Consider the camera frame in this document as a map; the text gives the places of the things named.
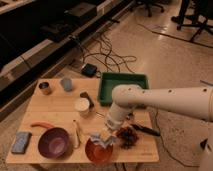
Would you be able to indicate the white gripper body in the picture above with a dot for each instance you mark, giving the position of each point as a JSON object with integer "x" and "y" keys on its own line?
{"x": 112, "y": 125}

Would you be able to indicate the light blue towel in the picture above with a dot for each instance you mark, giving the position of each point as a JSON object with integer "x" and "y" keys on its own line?
{"x": 98, "y": 140}

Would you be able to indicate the red bowl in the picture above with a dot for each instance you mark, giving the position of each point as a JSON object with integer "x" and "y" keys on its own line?
{"x": 98, "y": 154}

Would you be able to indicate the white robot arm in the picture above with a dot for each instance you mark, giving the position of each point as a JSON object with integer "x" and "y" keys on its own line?
{"x": 195, "y": 102}

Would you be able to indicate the purple bowl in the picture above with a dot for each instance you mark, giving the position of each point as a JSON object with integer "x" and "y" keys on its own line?
{"x": 54, "y": 143}

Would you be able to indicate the brown pine cone cluster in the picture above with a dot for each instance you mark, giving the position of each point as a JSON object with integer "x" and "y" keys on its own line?
{"x": 127, "y": 136}

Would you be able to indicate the white paper cup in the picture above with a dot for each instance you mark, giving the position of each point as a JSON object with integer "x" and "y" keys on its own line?
{"x": 82, "y": 106}

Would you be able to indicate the yellow banana peel stick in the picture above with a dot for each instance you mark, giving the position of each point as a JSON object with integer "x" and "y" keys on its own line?
{"x": 77, "y": 140}

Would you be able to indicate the dark brown spatula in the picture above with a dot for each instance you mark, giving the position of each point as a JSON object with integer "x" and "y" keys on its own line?
{"x": 86, "y": 95}

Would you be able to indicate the green plastic tray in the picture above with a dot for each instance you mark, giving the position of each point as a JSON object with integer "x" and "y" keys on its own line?
{"x": 110, "y": 80}

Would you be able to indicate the wooden table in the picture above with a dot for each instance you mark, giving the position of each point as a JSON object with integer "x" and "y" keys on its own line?
{"x": 58, "y": 109}

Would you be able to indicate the black power adapter box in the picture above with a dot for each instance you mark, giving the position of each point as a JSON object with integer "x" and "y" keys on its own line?
{"x": 89, "y": 70}

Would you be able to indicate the orange carrot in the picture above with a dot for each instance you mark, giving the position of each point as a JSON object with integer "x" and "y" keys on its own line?
{"x": 42, "y": 124}

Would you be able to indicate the blue sponge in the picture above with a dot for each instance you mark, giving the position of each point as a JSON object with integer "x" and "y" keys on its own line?
{"x": 21, "y": 142}

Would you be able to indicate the dark shelf unit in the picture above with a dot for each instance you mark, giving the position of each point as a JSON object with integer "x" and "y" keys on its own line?
{"x": 37, "y": 35}

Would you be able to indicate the black office chair base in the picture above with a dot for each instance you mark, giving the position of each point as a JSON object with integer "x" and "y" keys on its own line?
{"x": 148, "y": 4}

